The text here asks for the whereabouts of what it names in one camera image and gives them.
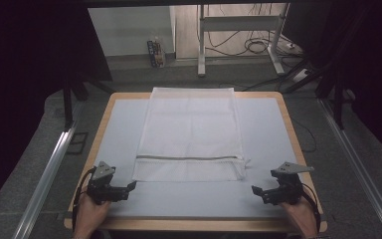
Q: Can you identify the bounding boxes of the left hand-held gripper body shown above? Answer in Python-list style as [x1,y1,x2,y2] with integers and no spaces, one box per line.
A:
[86,160,120,205]

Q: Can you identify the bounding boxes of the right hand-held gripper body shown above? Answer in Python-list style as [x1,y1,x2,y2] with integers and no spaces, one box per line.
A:
[271,161,315,205]

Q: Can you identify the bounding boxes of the white mesh laundry bag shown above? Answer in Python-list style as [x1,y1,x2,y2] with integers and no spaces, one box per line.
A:
[132,87,252,183]

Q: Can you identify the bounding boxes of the person's right hand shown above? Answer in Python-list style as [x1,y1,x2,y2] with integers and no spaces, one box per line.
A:
[280,196,319,235]

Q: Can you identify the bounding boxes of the person's left hand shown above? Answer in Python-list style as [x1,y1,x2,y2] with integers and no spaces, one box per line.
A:
[74,192,112,235]

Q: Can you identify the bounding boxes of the pale table mat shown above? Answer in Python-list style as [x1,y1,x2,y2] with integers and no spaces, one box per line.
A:
[91,97,307,220]

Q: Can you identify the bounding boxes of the black metal stand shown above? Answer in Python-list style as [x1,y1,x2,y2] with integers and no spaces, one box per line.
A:
[282,58,347,131]
[62,75,115,132]

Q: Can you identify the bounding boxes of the white power strip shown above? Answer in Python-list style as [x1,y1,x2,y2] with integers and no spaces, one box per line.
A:
[291,68,312,84]

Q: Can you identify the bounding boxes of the clear pack of bottles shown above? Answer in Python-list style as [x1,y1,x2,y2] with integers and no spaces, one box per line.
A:
[146,36,167,69]

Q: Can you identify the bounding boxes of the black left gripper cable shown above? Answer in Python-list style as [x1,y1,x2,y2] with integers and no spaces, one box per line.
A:
[72,167,97,233]

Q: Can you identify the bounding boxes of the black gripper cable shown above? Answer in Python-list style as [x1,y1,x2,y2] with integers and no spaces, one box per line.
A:
[72,167,97,233]
[299,182,322,233]

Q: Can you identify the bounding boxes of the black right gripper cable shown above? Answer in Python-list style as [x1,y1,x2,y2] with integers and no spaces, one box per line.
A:
[299,182,322,233]

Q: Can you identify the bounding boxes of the black frame on floor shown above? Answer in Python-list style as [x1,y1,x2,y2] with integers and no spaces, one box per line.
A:
[66,131,90,155]

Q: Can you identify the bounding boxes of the thin black floor cable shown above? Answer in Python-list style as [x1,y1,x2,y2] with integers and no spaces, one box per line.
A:
[289,116,318,154]

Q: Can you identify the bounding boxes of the aluminium floor rail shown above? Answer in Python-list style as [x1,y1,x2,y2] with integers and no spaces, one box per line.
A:
[11,128,78,239]
[317,99,382,239]

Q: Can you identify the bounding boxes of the long black floor cable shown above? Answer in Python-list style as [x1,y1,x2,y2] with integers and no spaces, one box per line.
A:
[218,77,301,93]

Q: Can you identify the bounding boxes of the tangle of black floor cables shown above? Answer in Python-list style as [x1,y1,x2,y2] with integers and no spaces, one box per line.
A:
[205,6,282,58]

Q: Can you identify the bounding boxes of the white desk frame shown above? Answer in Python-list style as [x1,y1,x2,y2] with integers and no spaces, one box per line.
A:
[197,3,291,78]

